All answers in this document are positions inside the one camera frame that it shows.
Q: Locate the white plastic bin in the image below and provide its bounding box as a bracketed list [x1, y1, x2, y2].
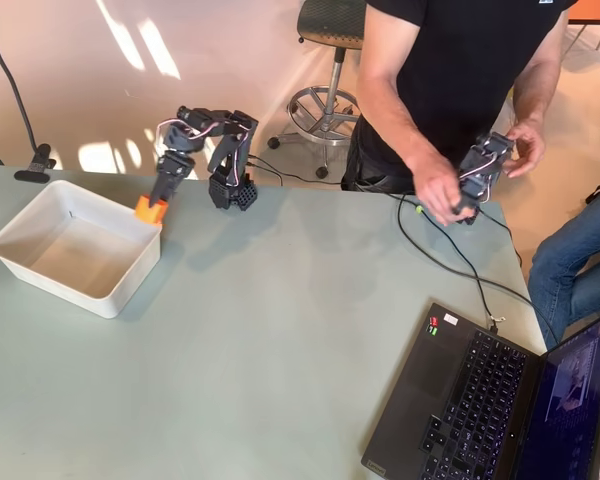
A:
[0, 179, 163, 320]

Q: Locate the person's left forearm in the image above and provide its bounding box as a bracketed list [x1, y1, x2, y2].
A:
[510, 47, 565, 132]

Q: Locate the metal stool with green seat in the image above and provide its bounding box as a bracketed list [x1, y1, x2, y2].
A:
[267, 0, 369, 180]

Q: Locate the person's left hand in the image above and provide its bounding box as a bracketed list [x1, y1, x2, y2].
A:
[503, 121, 548, 180]

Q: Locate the person's torso in black shirt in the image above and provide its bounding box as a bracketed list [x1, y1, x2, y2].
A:
[340, 0, 579, 195]

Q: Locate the black laptop cable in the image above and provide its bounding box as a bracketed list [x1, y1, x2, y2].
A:
[397, 192, 561, 347]

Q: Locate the black leader arm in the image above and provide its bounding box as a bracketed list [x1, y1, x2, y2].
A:
[449, 131, 517, 227]

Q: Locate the black table clamp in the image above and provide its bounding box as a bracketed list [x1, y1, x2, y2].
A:
[13, 143, 58, 182]

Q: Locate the dark grey laptop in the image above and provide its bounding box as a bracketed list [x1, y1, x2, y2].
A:
[360, 301, 600, 480]

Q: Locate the black gooseneck cable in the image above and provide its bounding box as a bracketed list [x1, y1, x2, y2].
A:
[0, 0, 40, 152]

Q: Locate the orange cube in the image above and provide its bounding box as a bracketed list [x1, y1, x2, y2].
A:
[133, 194, 170, 227]

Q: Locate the person's right hand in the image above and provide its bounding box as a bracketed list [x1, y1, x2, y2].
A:
[413, 163, 470, 228]

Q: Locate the seated person's leg in jeans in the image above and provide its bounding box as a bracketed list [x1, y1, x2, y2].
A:
[527, 198, 600, 351]

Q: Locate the person's right forearm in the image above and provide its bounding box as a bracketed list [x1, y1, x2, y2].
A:
[356, 72, 455, 187]

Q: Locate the orange table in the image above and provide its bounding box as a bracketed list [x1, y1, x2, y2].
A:
[565, 0, 600, 56]

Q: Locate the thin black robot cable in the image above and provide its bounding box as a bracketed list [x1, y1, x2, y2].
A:
[247, 154, 406, 201]

